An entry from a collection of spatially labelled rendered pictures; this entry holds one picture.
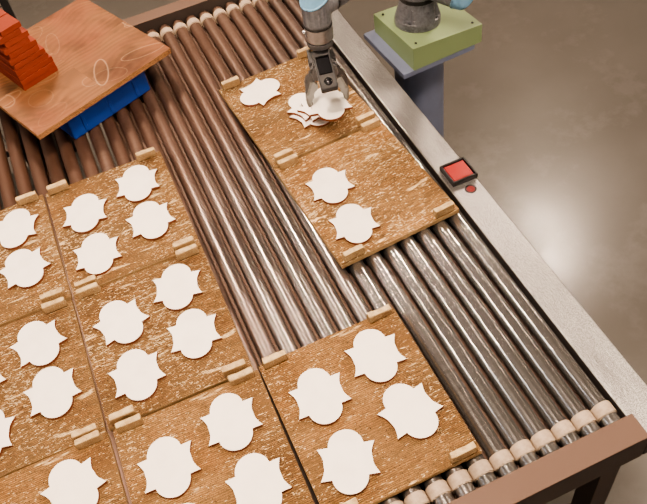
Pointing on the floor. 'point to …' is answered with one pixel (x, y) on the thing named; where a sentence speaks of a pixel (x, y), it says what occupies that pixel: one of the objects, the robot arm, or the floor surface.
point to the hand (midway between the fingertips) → (328, 102)
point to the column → (418, 80)
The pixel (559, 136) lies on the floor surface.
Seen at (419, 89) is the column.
